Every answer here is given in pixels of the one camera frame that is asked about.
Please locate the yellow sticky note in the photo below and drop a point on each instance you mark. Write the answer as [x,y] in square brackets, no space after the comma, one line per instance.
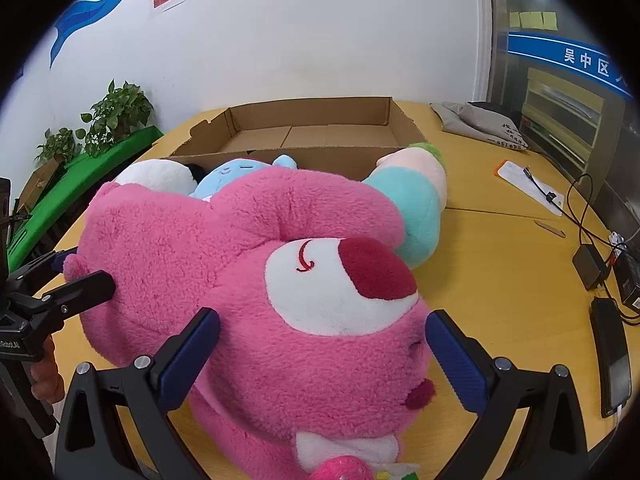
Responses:
[515,19]
[550,21]
[532,20]

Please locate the green tablecloth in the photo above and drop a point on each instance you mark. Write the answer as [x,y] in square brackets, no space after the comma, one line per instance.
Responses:
[90,175]

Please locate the small wooden stick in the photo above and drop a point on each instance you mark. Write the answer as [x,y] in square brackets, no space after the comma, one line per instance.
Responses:
[549,228]

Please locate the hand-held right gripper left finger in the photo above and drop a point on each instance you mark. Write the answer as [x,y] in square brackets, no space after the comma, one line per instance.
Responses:
[192,355]

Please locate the small brown box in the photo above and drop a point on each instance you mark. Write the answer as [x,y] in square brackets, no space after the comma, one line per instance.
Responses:
[37,182]

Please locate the black smartphone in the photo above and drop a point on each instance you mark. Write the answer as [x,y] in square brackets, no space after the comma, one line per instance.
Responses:
[612,360]

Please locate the small potted green plant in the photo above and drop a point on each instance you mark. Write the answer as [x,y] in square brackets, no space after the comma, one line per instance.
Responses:
[60,145]

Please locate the blue wall stripe decal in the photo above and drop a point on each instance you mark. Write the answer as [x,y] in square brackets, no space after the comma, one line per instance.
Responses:
[90,10]

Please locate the white plush toy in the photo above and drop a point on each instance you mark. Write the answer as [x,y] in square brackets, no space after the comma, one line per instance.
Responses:
[150,175]

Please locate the large potted green plant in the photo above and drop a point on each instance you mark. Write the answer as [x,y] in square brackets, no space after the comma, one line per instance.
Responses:
[117,110]

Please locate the black power adapter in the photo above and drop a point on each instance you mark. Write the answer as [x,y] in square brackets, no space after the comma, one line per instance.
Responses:
[590,266]

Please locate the person's left hand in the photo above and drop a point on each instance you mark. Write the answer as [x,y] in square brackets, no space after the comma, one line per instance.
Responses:
[50,380]

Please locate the brown cardboard box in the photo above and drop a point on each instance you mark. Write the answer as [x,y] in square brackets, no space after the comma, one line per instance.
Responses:
[310,135]

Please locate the blue plush toy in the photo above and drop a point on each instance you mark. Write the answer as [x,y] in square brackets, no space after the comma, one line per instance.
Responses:
[225,175]

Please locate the black carton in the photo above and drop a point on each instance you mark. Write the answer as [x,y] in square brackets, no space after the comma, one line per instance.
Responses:
[629,282]

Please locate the green-haired plush doll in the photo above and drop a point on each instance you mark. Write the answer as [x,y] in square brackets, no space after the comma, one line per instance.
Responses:
[420,210]

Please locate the white power strip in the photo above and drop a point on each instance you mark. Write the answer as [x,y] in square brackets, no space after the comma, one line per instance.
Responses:
[617,238]

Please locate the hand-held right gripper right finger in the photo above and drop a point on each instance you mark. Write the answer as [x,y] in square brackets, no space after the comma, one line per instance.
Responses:
[455,360]

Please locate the blue door banner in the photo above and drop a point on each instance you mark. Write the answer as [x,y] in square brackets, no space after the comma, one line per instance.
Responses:
[550,50]

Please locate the pink plush bear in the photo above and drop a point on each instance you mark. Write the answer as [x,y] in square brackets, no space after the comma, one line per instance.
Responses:
[300,385]

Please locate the printed canvas bag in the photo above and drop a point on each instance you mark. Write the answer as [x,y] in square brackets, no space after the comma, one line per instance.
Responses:
[500,127]

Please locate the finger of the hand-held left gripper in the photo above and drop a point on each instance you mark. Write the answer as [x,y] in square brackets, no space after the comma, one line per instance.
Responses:
[85,287]
[62,260]

